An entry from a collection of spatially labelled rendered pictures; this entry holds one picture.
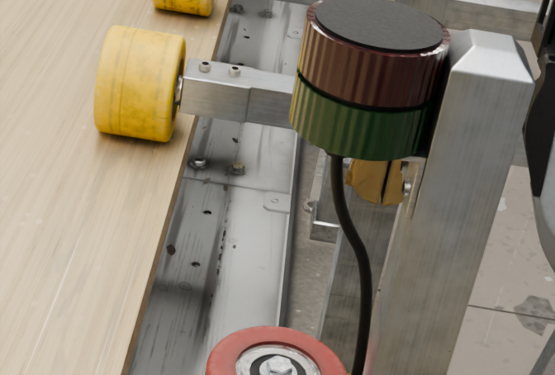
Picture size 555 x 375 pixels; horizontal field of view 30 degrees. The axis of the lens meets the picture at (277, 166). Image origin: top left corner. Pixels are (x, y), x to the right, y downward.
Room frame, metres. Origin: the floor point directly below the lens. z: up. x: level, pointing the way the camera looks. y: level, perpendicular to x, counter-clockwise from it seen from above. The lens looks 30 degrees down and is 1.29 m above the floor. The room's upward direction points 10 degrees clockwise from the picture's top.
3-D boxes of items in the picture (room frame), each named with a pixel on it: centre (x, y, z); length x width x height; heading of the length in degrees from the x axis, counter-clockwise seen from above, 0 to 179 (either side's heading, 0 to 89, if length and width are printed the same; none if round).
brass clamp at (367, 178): (0.67, -0.07, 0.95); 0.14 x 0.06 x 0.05; 1
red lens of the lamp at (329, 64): (0.40, -0.03, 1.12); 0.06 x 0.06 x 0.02
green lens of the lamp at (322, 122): (0.40, -0.03, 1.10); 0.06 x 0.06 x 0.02
